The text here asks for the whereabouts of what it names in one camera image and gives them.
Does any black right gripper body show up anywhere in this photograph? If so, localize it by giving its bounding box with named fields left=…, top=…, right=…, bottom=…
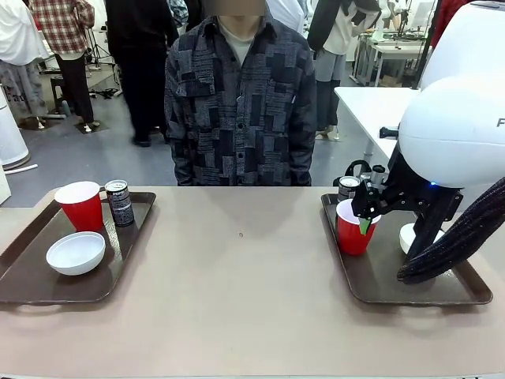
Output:
left=376, top=183, right=431, bottom=217

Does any red plastic cup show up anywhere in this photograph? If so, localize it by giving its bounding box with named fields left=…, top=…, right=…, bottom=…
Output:
left=54, top=181, right=105, bottom=233
left=335, top=198, right=383, bottom=256

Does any white bowl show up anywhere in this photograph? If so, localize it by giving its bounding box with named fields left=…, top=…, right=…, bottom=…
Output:
left=46, top=231, right=107, bottom=276
left=398, top=223, right=447, bottom=256

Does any black drink can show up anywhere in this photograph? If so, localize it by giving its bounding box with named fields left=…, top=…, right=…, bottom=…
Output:
left=338, top=175, right=362, bottom=203
left=104, top=179, right=135, bottom=228

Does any brown serving tray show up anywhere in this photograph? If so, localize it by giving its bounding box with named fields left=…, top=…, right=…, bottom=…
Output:
left=0, top=190, right=158, bottom=305
left=320, top=192, right=494, bottom=307

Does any white folding table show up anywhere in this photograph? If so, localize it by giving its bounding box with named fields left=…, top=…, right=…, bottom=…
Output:
left=334, top=85, right=421, bottom=159

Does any person in patchwork shirt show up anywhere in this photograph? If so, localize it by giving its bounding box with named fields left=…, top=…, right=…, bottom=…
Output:
left=163, top=0, right=319, bottom=187

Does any black slanted pole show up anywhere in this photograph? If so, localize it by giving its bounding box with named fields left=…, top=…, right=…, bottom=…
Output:
left=412, top=0, right=440, bottom=91

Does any figure in white top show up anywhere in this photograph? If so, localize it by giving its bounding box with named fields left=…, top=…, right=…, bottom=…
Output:
left=307, top=0, right=384, bottom=142

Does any person in red jacket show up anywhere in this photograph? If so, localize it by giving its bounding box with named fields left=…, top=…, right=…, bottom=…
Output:
left=432, top=0, right=458, bottom=52

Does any person in black clothes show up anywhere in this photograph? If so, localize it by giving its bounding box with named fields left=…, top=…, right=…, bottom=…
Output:
left=104, top=0, right=181, bottom=148

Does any dark wooden stool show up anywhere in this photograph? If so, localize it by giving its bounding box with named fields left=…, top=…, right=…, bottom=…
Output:
left=50, top=76, right=68, bottom=118

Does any figure in red plaid shirt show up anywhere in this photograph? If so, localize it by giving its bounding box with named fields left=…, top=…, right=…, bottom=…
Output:
left=29, top=0, right=99, bottom=133

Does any white cylindrical appliance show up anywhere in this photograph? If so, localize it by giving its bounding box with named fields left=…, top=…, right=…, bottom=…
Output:
left=0, top=84, right=31, bottom=171

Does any white cabinet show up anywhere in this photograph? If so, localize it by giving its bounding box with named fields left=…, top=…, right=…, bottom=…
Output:
left=0, top=169, right=12, bottom=205

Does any figure in white shirt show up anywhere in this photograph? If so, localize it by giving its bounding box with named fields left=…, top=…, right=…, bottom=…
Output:
left=0, top=0, right=51, bottom=129

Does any black and grey cart handle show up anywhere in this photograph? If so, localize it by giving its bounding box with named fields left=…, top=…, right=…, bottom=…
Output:
left=344, top=160, right=390, bottom=186

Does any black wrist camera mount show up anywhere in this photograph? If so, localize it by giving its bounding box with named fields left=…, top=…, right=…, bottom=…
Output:
left=408, top=189, right=465, bottom=260

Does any black braided cable sleeve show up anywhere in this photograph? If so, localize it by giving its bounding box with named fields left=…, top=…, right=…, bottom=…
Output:
left=396, top=176, right=505, bottom=284

